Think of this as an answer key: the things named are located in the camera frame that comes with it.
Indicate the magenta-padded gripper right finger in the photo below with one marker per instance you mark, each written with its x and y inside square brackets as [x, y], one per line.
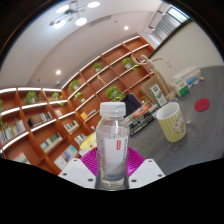
[147, 172]

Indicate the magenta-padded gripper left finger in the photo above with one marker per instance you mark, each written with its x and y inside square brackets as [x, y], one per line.
[76, 172]

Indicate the clear plastic water bottle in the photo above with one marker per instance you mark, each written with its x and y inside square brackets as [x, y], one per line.
[112, 146]

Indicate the stack of colourful books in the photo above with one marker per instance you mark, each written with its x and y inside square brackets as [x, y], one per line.
[88, 143]

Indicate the wooden shelf unit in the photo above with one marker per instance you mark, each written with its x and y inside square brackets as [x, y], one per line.
[43, 133]

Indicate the yellow striped white mug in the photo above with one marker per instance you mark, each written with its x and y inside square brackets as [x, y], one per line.
[173, 126]

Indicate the stack of dark books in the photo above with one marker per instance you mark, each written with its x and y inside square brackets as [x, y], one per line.
[143, 118]

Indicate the dark chair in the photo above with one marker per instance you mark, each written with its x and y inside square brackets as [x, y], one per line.
[130, 102]

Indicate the green and white carton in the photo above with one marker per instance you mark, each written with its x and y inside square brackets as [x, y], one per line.
[158, 95]

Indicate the flat round red coaster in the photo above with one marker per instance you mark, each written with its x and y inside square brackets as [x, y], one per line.
[202, 104]

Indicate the small green white box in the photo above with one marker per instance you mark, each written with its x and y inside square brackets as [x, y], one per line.
[180, 87]

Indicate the wooden artist mannequin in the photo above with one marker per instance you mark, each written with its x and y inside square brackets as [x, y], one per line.
[161, 78]

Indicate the stack of white boxes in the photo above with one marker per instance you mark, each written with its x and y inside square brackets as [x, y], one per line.
[186, 74]

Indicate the grey curtain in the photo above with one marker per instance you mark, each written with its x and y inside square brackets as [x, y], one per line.
[166, 28]

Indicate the branched ceiling lamp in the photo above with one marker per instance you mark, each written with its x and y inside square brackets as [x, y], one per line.
[71, 13]

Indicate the window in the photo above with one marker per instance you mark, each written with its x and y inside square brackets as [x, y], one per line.
[177, 14]

